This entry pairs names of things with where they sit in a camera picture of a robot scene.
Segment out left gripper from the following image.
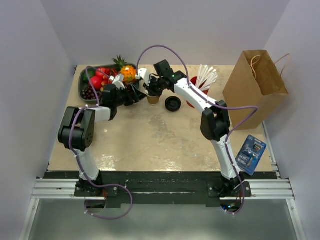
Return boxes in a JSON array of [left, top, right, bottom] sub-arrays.
[[113, 83, 146, 107]]

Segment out brown paper cup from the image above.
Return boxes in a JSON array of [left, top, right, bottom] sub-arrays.
[[147, 95, 160, 106]]

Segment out black cup lid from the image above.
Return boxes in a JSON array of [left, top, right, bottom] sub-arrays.
[[165, 96, 182, 113]]

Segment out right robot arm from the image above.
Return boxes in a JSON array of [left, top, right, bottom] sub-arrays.
[[137, 60, 246, 197]]

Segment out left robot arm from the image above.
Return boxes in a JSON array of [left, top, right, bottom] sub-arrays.
[[57, 83, 147, 196]]

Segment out orange toy pineapple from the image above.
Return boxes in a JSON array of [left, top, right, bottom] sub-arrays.
[[112, 55, 137, 84]]

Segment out red cherries cluster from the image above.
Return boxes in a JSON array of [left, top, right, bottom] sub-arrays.
[[100, 68, 118, 92]]

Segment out red plastic cup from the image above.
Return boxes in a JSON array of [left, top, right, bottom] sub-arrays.
[[186, 76, 210, 108]]

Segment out red apple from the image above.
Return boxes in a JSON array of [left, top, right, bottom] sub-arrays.
[[90, 76, 104, 91], [95, 67, 111, 78]]

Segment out grey fruit tray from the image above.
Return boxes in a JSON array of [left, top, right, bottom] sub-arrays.
[[78, 62, 140, 105]]

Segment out dark grape bunch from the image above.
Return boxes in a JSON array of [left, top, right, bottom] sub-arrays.
[[80, 85, 102, 101]]

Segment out green lime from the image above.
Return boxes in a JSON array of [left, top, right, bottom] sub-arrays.
[[82, 69, 96, 82]]

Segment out brown paper bag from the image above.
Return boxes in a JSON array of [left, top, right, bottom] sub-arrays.
[[223, 50, 289, 130]]

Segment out blue razor package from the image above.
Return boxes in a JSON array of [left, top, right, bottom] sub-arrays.
[[235, 135, 267, 176]]

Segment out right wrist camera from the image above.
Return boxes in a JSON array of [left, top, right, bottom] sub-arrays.
[[135, 68, 151, 86]]

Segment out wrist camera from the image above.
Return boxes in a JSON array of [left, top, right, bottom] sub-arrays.
[[109, 73, 125, 89], [135, 68, 151, 86]]

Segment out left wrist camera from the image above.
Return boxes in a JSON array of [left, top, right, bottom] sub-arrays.
[[109, 73, 125, 89]]

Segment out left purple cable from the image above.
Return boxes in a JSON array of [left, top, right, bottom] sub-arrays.
[[69, 65, 134, 221]]

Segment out purple cable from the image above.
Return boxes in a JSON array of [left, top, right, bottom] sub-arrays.
[[69, 65, 134, 221], [136, 44, 259, 216]]

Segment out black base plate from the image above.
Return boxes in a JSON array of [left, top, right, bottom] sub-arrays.
[[44, 171, 276, 208]]

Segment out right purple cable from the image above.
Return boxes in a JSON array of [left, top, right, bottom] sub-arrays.
[[136, 44, 259, 216]]

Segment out aluminium frame rail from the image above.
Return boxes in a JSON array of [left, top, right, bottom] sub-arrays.
[[22, 115, 307, 240]]

